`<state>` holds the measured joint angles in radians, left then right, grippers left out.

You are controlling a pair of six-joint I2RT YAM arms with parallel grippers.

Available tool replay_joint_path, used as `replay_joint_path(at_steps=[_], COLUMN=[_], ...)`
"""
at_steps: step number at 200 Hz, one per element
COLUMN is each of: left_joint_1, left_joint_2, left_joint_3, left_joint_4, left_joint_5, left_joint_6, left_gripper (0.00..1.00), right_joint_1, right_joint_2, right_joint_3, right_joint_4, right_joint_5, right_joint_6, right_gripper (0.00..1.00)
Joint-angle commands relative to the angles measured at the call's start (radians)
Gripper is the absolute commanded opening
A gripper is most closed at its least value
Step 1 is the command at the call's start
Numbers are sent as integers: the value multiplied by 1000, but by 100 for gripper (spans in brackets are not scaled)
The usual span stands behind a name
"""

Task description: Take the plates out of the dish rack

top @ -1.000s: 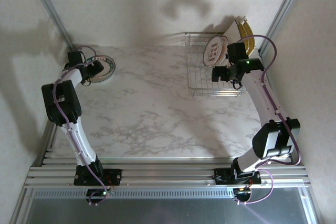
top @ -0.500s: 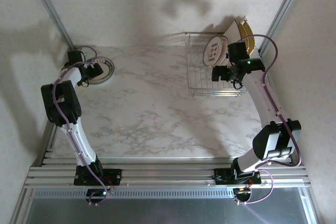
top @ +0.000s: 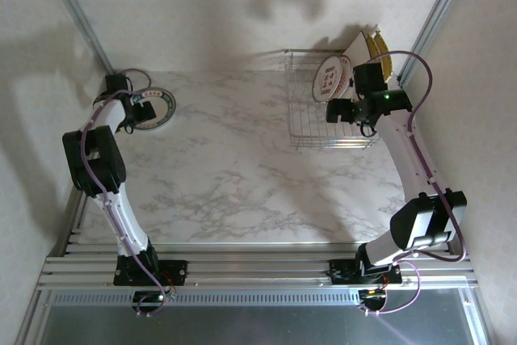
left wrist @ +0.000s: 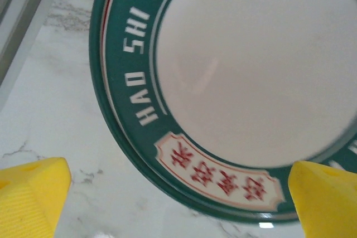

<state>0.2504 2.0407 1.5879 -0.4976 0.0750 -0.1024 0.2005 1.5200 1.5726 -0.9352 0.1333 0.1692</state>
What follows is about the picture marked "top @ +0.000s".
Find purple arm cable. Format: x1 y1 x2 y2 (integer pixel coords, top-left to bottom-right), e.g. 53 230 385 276
80 69 177 318
375 50 469 316

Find slotted grey cable duct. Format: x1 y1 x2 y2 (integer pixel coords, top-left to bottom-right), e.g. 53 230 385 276
52 291 364 306

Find black controller board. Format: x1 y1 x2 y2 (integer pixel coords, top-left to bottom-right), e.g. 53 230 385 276
132 290 170 309
358 288 389 309

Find grey metal sheet panel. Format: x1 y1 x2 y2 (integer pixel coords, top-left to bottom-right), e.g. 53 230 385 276
40 304 485 345

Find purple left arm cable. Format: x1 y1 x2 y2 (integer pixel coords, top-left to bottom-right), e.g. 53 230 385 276
80 69 177 318

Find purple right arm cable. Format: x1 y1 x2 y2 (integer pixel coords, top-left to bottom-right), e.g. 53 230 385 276
375 50 469 316

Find aluminium frame post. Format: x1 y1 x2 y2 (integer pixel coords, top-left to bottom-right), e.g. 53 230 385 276
397 0 481 84
38 0 120 82

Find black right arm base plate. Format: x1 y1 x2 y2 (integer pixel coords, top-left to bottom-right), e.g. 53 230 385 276
327 258 403 285

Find round plate with red characters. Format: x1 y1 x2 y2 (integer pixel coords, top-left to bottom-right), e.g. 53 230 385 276
310 53 355 103

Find aluminium extrusion base rails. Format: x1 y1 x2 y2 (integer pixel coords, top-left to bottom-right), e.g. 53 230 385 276
36 242 480 292

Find round plate with orange sunburst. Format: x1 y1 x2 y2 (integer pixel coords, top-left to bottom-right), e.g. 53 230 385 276
129 86 178 133

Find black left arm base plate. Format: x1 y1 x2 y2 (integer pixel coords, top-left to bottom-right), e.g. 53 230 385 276
112 259 189 286

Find chrome wire dish rack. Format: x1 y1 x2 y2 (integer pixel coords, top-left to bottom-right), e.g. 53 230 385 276
282 48 383 152

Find aluminium side rail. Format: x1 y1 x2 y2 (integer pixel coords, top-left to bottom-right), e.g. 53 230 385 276
60 72 127 257
397 74 457 255

